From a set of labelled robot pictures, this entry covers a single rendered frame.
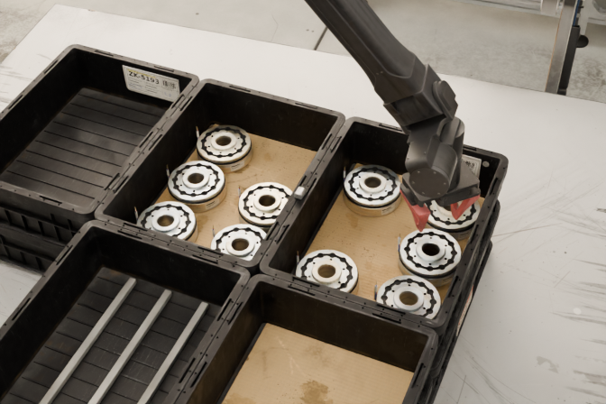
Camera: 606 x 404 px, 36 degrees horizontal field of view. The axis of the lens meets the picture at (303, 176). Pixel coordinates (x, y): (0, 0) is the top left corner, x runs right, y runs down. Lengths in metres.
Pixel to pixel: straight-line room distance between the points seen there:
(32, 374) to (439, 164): 0.70
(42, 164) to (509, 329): 0.91
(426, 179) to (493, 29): 2.29
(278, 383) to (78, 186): 0.57
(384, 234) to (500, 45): 1.94
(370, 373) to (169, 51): 1.09
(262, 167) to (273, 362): 0.44
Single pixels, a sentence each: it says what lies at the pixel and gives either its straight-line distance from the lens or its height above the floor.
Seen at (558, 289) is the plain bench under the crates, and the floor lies 0.70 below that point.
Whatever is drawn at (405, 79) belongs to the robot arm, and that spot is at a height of 1.24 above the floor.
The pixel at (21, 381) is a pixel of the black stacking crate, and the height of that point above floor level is 0.83.
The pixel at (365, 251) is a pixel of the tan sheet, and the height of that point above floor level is 0.83.
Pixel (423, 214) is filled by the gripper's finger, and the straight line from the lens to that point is 1.41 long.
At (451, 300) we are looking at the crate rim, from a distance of 1.41.
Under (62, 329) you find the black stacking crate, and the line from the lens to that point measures 1.55.
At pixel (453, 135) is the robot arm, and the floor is 1.15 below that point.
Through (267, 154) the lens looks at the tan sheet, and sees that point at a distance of 1.76.
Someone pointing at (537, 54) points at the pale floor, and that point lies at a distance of 3.46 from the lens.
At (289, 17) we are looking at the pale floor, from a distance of 3.58.
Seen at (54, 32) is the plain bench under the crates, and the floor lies 0.70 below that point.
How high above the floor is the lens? 2.03
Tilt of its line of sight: 44 degrees down
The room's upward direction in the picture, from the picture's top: 2 degrees counter-clockwise
